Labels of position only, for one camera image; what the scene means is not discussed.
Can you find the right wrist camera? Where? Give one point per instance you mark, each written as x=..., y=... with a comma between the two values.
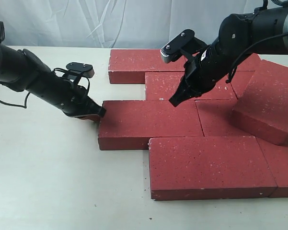
x=184, y=44

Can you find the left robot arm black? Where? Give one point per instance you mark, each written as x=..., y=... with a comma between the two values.
x=22, y=70

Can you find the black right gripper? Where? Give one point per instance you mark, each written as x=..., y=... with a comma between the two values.
x=205, y=66

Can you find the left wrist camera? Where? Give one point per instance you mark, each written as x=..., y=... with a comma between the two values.
x=74, y=71

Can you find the white backdrop curtain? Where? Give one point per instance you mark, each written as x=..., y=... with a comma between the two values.
x=114, y=23

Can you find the front large red brick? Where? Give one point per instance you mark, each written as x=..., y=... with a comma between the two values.
x=197, y=168

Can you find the red brick with white chip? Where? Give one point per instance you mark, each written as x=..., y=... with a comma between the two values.
x=162, y=85

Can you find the angled red brick under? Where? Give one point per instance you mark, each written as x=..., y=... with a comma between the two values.
x=240, y=81

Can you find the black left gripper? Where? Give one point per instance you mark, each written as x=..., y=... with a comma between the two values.
x=74, y=101

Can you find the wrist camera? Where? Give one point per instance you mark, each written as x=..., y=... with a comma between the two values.
x=74, y=71
x=184, y=44

